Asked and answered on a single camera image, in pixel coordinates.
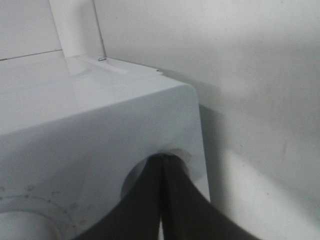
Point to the white microwave oven body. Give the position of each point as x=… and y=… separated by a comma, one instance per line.
x=71, y=129

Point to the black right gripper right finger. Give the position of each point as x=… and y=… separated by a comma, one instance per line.
x=186, y=213

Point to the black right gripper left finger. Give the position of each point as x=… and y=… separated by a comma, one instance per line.
x=138, y=215

